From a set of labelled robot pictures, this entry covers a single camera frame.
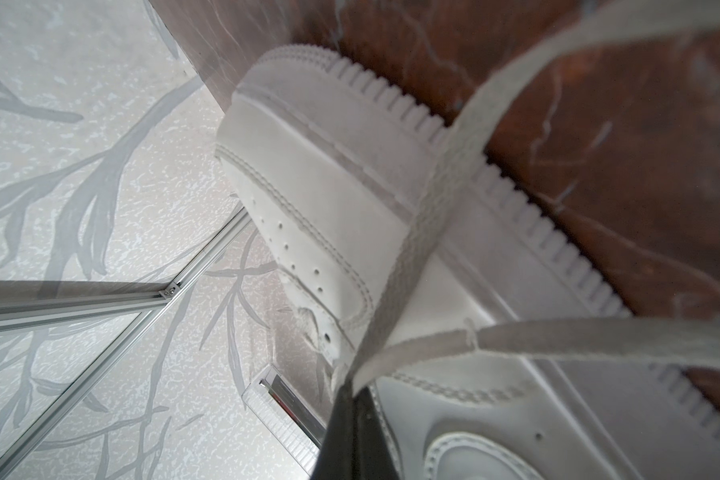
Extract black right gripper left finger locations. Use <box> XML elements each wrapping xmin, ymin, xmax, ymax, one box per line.
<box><xmin>310</xmin><ymin>384</ymin><xmax>355</xmax><ymax>480</ymax></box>

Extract white wire mesh basket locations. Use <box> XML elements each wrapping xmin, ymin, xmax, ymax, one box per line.
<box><xmin>242</xmin><ymin>364</ymin><xmax>326</xmax><ymax>476</ymax></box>

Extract grey-white shoelace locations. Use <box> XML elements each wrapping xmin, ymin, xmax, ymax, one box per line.
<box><xmin>346</xmin><ymin>1</ymin><xmax>720</xmax><ymax>392</ymax></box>

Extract aluminium frame profiles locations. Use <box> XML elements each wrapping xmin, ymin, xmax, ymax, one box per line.
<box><xmin>0</xmin><ymin>207</ymin><xmax>250</xmax><ymax>479</ymax></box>

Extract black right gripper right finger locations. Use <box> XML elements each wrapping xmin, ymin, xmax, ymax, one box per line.
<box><xmin>353</xmin><ymin>388</ymin><xmax>399</xmax><ymax>480</ymax></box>

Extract white leather sneaker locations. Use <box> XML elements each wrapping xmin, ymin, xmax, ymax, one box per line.
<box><xmin>217</xmin><ymin>45</ymin><xmax>720</xmax><ymax>479</ymax></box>

